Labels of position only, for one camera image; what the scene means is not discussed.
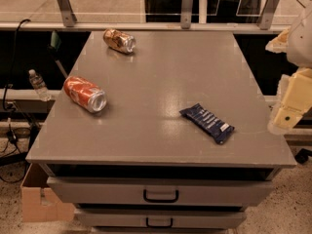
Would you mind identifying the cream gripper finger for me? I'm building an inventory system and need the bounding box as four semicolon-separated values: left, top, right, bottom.
265;28;290;54
267;67;312;135

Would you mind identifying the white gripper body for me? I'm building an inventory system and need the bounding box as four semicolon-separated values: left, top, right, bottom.
287;4;312;68

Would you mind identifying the red coke can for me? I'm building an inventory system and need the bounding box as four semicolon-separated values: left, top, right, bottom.
63;76;107;113

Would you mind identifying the brown gold soda can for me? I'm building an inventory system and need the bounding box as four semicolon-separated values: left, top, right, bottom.
103;28;136;54

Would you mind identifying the blue snack bar wrapper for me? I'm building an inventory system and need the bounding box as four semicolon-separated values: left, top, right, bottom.
179;103;235;144

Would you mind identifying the grey drawer cabinet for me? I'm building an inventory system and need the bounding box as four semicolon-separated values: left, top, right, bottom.
27;31;295;234

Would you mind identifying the lower grey drawer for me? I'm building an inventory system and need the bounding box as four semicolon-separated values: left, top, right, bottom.
75;209;246;229

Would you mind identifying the clear plastic water bottle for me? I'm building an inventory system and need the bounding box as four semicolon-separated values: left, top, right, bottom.
28;69;51;101

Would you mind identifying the brown cardboard box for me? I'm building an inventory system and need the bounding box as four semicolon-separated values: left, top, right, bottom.
20;164;74;222

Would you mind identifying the right metal bracket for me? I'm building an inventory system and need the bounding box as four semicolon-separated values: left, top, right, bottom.
257;0;280;30

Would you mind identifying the metal bracket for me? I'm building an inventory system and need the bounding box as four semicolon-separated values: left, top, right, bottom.
57;0;77;27
180;0;193;29
257;0;280;30

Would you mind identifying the middle metal bracket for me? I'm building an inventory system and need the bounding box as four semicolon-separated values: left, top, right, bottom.
180;0;193;29

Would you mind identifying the left metal bracket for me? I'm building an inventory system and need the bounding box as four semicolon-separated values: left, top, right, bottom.
57;0;77;27

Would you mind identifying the green handled tool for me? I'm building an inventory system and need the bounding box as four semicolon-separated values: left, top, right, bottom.
48;30;68;78

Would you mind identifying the black cable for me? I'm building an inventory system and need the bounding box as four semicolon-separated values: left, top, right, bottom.
1;19;32;112

